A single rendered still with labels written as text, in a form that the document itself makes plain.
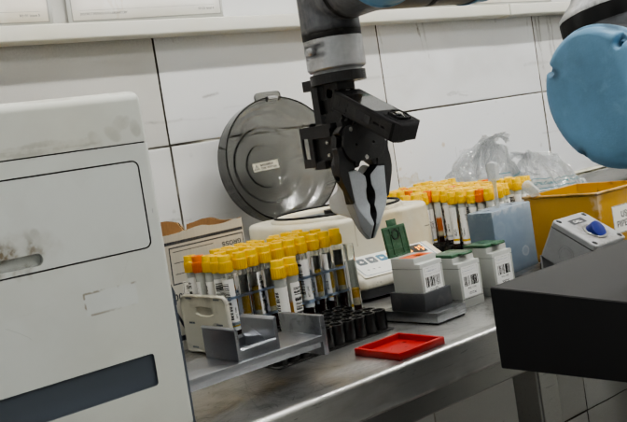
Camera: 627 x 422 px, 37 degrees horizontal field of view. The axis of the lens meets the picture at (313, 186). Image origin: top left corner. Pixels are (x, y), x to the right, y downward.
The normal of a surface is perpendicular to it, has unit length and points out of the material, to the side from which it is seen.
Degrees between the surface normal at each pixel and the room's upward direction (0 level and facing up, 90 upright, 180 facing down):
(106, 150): 90
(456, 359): 90
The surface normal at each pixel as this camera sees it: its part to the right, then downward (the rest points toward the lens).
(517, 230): 0.72, -0.07
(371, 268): 0.07, -0.91
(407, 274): -0.73, 0.15
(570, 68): -0.81, 0.28
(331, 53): -0.14, 0.07
